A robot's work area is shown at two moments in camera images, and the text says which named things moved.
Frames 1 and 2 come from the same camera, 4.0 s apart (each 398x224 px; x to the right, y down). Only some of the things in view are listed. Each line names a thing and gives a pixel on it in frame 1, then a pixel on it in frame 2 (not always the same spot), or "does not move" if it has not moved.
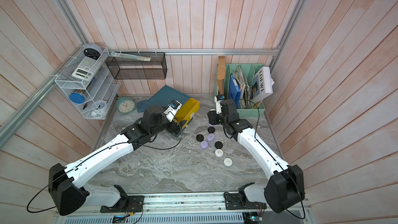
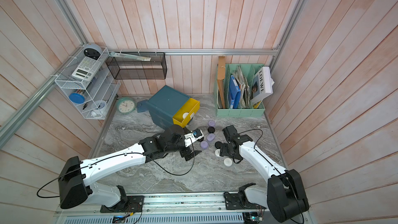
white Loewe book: [262, 85] does not move
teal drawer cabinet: [165, 96] does not move
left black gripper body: [157, 128] → [173, 147]
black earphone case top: [211, 129] does not move
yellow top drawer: [187, 111] does not move
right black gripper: [212, 117] → [223, 150]
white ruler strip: [118, 54] does not move
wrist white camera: [172, 109] → [194, 135]
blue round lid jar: [76, 98] does not move
